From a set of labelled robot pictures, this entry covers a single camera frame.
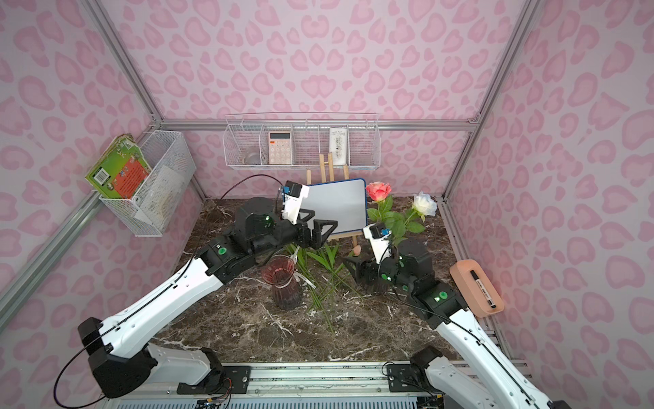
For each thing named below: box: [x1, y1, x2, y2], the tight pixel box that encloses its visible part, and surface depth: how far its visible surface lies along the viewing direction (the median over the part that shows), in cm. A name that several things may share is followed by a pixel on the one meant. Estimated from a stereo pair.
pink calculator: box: [268, 131, 292, 166], surface depth 96 cm
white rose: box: [403, 190, 438, 234], surface depth 73 cm
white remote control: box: [328, 127, 348, 167], surface depth 94 cm
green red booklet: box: [85, 132, 153, 200], surface depth 73 cm
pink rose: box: [365, 181, 406, 243], surface depth 75 cm
